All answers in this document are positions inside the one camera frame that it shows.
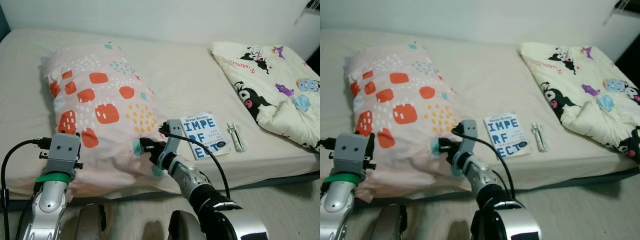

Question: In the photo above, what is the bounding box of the white book with blue letters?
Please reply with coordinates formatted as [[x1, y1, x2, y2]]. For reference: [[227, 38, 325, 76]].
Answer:
[[483, 113, 533, 159], [179, 112, 232, 161]]

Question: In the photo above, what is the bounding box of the pink pillow with orange spots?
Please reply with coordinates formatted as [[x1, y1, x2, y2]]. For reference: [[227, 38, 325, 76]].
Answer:
[[42, 42, 173, 201], [345, 42, 473, 203]]

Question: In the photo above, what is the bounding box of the cream cartoon print blanket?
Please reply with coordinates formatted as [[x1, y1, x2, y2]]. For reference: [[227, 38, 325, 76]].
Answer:
[[210, 41, 321, 151], [519, 41, 640, 163]]

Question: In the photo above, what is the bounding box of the grey left robot leg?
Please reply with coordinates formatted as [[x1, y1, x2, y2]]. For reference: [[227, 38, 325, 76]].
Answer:
[[75, 202, 107, 240], [370, 204, 408, 240]]

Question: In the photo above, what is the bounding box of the grey robot leg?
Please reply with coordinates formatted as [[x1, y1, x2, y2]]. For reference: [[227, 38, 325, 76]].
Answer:
[[470, 210, 485, 240], [167, 210, 201, 240], [370, 204, 408, 240], [75, 202, 107, 240]]

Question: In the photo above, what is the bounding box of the bed with cream sheet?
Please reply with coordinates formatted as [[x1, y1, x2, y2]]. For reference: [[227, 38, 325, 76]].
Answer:
[[0, 27, 321, 201], [320, 27, 640, 201]]

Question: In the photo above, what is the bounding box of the grey right robot leg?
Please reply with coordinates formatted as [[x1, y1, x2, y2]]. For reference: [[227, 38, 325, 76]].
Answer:
[[167, 210, 201, 240], [470, 210, 485, 240]]

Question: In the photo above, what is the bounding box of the clear plastic corner guard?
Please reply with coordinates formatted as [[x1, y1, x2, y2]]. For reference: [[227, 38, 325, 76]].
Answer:
[[295, 0, 321, 26], [602, 0, 631, 26]]

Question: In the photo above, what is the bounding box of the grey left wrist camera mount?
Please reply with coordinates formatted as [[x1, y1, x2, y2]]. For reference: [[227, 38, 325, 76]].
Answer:
[[47, 132, 82, 176], [332, 132, 370, 176]]

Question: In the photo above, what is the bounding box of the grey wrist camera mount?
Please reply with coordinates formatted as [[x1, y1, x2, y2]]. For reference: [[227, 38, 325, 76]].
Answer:
[[47, 132, 82, 176], [159, 119, 185, 158], [459, 119, 478, 157], [332, 132, 370, 176]]

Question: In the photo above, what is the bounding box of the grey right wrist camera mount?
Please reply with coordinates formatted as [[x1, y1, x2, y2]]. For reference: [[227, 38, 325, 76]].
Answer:
[[159, 119, 185, 158], [459, 119, 478, 157]]

